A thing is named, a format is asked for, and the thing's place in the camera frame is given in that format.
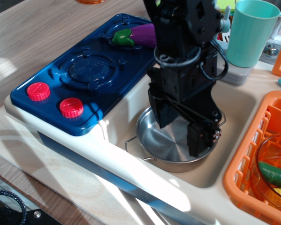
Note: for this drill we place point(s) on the beige toy sink unit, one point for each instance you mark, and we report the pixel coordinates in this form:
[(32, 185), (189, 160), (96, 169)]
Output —
[(104, 171)]

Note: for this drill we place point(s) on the purple toy eggplant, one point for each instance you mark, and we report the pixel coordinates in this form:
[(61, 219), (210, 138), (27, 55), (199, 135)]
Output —
[(142, 35)]

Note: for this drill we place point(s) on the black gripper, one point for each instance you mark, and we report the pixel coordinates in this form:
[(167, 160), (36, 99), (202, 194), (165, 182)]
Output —
[(182, 86)]

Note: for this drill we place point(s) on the clear orange plastic bowl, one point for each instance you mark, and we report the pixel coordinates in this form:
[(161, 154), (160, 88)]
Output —
[(268, 151)]

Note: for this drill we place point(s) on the black mount plate with screw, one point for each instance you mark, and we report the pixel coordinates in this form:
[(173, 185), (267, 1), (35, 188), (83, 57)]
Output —
[(39, 217)]

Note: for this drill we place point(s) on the stainless steel pan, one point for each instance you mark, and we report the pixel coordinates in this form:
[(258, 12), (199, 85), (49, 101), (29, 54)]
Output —
[(167, 147)]

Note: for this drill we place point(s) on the orange object at top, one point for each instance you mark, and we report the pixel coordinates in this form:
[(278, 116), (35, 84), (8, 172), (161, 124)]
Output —
[(90, 1)]

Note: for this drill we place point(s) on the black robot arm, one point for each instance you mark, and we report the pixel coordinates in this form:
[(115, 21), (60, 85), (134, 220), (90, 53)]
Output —
[(186, 53)]

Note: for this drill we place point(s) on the red stove knob left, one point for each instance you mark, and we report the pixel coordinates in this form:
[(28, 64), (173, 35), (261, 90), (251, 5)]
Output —
[(38, 91)]

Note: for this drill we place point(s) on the orange dish rack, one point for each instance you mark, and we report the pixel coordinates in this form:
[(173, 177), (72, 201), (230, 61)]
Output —
[(236, 181)]

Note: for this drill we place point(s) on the metal pot with lid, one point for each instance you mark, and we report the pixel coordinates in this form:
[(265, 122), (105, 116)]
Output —
[(273, 46)]

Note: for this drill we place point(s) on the teal plastic cup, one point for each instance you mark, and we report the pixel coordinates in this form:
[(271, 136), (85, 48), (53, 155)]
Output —
[(252, 24)]

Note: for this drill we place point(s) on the green toy vegetable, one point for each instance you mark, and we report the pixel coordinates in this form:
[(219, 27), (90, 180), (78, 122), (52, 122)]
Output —
[(270, 173)]

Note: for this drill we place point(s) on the blue toy stove top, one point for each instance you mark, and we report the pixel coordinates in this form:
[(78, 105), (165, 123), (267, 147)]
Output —
[(95, 70)]

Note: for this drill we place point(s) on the red stove knob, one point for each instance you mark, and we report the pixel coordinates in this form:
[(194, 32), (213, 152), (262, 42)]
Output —
[(71, 107), (38, 91)]

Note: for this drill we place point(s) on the grey toy faucet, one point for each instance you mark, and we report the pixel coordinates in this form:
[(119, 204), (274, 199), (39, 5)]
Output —
[(235, 75)]

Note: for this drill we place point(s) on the red stove knob right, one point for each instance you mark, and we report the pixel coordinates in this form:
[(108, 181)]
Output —
[(71, 107)]

